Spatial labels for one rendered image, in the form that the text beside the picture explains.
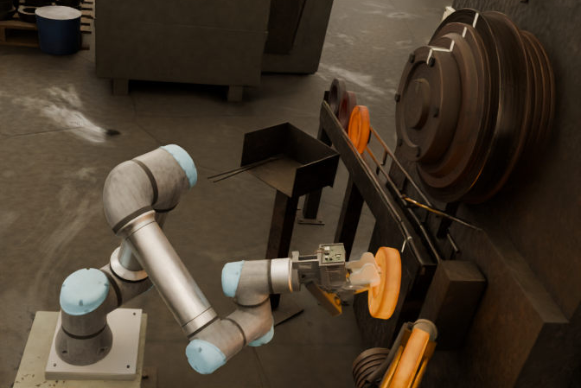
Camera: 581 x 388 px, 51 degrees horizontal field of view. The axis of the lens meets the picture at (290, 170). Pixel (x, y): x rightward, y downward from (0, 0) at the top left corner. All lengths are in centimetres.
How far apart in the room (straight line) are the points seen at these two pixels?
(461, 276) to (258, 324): 49
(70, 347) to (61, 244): 101
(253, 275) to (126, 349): 60
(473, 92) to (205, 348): 78
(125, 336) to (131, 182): 63
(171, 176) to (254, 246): 139
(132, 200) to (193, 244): 140
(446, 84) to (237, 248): 155
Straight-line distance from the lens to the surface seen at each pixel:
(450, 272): 151
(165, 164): 140
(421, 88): 148
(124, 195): 134
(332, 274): 132
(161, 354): 226
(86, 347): 176
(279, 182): 206
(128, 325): 188
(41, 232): 280
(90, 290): 166
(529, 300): 141
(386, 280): 130
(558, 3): 151
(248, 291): 134
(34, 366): 185
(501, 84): 135
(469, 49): 145
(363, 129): 226
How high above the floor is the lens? 167
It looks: 30 degrees down
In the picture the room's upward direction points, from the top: 10 degrees clockwise
